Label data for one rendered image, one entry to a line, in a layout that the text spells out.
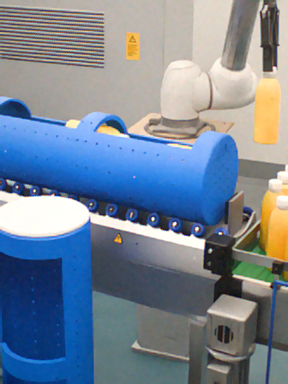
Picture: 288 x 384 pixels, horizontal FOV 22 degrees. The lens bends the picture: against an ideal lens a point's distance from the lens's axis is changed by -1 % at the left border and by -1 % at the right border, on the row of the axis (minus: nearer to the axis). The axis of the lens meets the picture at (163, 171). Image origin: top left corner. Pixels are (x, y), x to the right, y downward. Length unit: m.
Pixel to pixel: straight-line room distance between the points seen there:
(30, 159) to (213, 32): 2.93
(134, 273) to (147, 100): 1.79
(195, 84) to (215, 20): 2.26
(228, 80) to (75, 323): 1.21
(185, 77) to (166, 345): 1.18
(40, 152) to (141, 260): 0.47
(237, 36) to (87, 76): 1.48
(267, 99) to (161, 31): 1.88
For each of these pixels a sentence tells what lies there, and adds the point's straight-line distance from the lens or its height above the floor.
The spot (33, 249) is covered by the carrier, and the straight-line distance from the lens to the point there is 2.11.
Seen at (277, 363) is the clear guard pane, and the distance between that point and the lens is 2.18.
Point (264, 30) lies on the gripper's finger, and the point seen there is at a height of 1.57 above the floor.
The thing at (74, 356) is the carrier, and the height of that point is 0.62.
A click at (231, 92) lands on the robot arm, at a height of 1.18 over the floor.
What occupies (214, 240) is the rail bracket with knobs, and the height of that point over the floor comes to 1.00.
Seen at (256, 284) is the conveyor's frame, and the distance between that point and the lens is 2.14.
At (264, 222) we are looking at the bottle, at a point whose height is 0.99.
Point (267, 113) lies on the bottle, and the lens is 2.17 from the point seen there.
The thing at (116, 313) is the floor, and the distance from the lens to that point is 3.72.
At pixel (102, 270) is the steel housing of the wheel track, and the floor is 0.74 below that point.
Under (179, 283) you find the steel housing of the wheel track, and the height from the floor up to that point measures 0.77.
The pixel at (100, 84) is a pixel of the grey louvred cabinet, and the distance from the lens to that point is 4.18.
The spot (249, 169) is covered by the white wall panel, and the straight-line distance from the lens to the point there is 5.39.
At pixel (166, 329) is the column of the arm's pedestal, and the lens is 3.33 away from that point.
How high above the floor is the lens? 1.92
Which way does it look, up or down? 20 degrees down
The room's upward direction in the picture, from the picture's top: 1 degrees clockwise
